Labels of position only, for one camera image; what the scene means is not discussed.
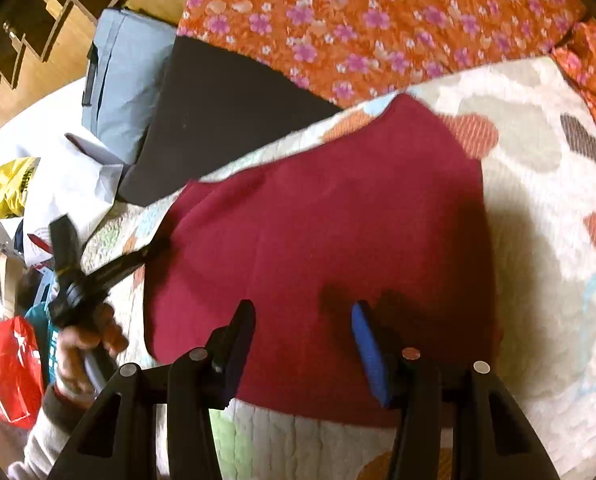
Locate maroon red sweater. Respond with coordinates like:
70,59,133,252
144,94,499,427

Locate grey sleeved left forearm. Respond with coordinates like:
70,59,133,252
7,382,95,479

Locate person's left hand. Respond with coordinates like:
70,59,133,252
56,304,128,403

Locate teal patterned box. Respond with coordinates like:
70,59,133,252
24,301,59,387

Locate red plastic bag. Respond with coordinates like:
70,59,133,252
0,316,44,430

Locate yellow plastic bag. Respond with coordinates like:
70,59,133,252
0,157,40,220

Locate grey blue fabric bag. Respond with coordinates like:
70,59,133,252
82,9,176,165

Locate orange floral bed sheet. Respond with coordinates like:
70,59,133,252
177,0,596,125

